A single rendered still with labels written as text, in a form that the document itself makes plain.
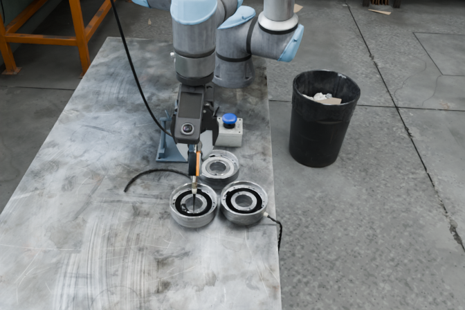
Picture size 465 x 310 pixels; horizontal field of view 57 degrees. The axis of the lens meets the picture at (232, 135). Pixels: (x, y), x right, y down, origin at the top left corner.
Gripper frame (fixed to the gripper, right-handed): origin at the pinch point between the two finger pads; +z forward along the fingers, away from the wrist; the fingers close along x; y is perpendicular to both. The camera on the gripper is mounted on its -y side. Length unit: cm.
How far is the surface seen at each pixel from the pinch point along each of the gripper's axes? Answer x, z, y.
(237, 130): -9.3, 8.8, 21.6
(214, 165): -3.8, 11.6, 10.6
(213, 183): -3.8, 10.9, 3.6
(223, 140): -5.8, 11.1, 20.2
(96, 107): 31.9, 13.3, 35.8
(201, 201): -1.3, 10.9, -2.0
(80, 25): 87, 57, 186
